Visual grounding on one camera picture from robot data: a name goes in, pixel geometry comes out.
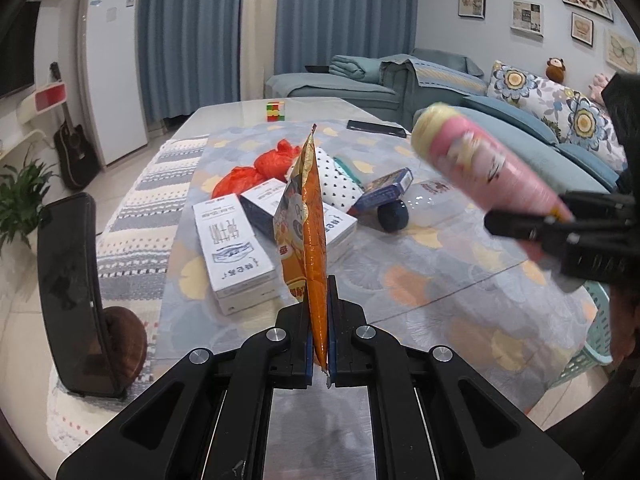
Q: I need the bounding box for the green potted plant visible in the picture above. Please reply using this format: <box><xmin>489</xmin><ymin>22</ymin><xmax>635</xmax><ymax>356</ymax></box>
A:
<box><xmin>0</xmin><ymin>155</ymin><xmax>56</xmax><ymax>252</ymax></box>

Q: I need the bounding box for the black smartphone on table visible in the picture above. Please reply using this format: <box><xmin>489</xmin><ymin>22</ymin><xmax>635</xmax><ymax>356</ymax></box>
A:
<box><xmin>346</xmin><ymin>120</ymin><xmax>408</xmax><ymax>139</ymax></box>

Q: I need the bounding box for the blue curtain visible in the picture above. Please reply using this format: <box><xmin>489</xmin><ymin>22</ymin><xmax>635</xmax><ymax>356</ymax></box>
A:
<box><xmin>137</xmin><ymin>0</ymin><xmax>242</xmax><ymax>122</ymax></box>
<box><xmin>274</xmin><ymin>0</ymin><xmax>418</xmax><ymax>74</ymax></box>

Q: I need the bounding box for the white box with navy side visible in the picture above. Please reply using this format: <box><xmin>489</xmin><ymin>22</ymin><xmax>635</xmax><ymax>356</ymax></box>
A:
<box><xmin>240</xmin><ymin>179</ymin><xmax>357</xmax><ymax>266</ymax></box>

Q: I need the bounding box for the white polka dot pouch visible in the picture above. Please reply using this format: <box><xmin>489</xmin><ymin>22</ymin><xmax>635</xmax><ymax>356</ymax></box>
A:
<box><xmin>314</xmin><ymin>148</ymin><xmax>363</xmax><ymax>212</ymax></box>

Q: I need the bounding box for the pink plush toy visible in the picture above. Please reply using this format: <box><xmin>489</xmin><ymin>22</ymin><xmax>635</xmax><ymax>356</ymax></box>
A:
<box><xmin>589</xmin><ymin>73</ymin><xmax>610</xmax><ymax>106</ymax></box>

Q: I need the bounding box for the brown monkey plush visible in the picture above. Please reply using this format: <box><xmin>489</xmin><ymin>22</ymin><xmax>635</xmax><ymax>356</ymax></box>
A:
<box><xmin>546</xmin><ymin>58</ymin><xmax>566</xmax><ymax>84</ymax></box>

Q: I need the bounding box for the floral pillow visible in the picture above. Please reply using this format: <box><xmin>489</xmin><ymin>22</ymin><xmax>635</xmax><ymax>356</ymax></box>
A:
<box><xmin>487</xmin><ymin>61</ymin><xmax>627</xmax><ymax>172</ymax></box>

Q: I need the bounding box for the folded teal blanket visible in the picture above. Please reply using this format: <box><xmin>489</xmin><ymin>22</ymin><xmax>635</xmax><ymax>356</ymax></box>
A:
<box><xmin>329</xmin><ymin>55</ymin><xmax>381</xmax><ymax>84</ymax></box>

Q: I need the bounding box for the red white wall shelf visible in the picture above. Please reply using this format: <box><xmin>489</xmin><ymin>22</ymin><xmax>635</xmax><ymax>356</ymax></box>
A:
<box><xmin>16</xmin><ymin>81</ymin><xmax>67</xmax><ymax>125</ymax></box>

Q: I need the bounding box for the blue curtain left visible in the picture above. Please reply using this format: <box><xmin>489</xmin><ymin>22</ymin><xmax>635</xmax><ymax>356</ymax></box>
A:
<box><xmin>137</xmin><ymin>0</ymin><xmax>242</xmax><ymax>122</ymax></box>

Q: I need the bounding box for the acoustic guitar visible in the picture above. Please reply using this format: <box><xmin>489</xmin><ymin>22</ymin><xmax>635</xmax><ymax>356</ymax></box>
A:
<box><xmin>48</xmin><ymin>60</ymin><xmax>101</xmax><ymax>192</ymax></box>

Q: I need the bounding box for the rubik's cube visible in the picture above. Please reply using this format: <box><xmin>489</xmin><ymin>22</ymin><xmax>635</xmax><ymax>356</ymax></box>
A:
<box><xmin>266</xmin><ymin>101</ymin><xmax>285</xmax><ymax>122</ymax></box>

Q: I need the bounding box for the patterned table cloth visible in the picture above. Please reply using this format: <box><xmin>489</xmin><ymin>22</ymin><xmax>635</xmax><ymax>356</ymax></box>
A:
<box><xmin>155</xmin><ymin>119</ymin><xmax>597</xmax><ymax>410</ymax></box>

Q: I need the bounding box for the brown round stool seat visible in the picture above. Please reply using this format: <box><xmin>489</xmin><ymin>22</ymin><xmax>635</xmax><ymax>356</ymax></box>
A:
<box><xmin>104</xmin><ymin>307</ymin><xmax>148</xmax><ymax>391</ymax></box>

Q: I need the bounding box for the black jacket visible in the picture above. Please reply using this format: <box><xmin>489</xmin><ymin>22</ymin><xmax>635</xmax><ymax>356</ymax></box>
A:
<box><xmin>602</xmin><ymin>73</ymin><xmax>639</xmax><ymax>202</ymax></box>

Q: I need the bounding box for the pink yellow-capped bottle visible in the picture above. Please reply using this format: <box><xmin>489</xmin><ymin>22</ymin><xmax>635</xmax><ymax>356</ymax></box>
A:
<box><xmin>411</xmin><ymin>103</ymin><xmax>571</xmax><ymax>271</ymax></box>

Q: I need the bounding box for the clear plastic wrapper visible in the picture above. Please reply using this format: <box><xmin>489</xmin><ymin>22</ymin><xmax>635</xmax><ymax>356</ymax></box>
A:
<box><xmin>400</xmin><ymin>178</ymin><xmax>468</xmax><ymax>211</ymax></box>

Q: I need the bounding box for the red plastic bag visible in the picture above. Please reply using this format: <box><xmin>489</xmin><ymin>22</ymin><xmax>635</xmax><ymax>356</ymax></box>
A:
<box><xmin>212</xmin><ymin>139</ymin><xmax>302</xmax><ymax>198</ymax></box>

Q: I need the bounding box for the striped grey rug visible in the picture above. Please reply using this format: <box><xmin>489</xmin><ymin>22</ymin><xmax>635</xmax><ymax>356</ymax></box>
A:
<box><xmin>47</xmin><ymin>136</ymin><xmax>207</xmax><ymax>455</ymax></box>

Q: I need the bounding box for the white box front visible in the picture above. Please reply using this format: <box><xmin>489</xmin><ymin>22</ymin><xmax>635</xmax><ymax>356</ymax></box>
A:
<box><xmin>193</xmin><ymin>194</ymin><xmax>279</xmax><ymax>315</ymax></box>

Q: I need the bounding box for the white refrigerator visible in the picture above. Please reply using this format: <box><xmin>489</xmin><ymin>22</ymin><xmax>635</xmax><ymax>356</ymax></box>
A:
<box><xmin>78</xmin><ymin>0</ymin><xmax>148</xmax><ymax>167</ymax></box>

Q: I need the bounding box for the teal sofa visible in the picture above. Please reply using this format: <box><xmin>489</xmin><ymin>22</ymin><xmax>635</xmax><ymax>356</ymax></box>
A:
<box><xmin>265</xmin><ymin>49</ymin><xmax>620</xmax><ymax>192</ymax></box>

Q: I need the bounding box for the black television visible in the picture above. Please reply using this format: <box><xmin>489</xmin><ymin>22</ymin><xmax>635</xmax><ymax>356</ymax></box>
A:
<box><xmin>0</xmin><ymin>1</ymin><xmax>40</xmax><ymax>98</ymax></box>

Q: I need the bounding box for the blue curtain right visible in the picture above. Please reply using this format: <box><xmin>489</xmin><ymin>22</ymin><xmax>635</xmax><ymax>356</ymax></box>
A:
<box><xmin>274</xmin><ymin>0</ymin><xmax>418</xmax><ymax>74</ymax></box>

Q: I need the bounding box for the orange snack bag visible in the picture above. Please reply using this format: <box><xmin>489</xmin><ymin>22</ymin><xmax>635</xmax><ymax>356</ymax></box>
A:
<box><xmin>273</xmin><ymin>134</ymin><xmax>329</xmax><ymax>370</ymax></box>

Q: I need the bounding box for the blue small carton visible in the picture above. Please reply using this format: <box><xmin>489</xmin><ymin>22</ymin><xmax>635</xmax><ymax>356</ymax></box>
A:
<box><xmin>349</xmin><ymin>167</ymin><xmax>413</xmax><ymax>214</ymax></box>

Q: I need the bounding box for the dark blue ball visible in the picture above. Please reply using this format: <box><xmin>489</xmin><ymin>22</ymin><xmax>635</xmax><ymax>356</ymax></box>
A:
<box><xmin>376</xmin><ymin>200</ymin><xmax>409</xmax><ymax>233</ymax></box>

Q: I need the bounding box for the light blue trash basket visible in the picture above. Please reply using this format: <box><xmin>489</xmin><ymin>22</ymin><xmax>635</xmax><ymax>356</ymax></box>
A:
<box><xmin>550</xmin><ymin>282</ymin><xmax>613</xmax><ymax>388</ymax></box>

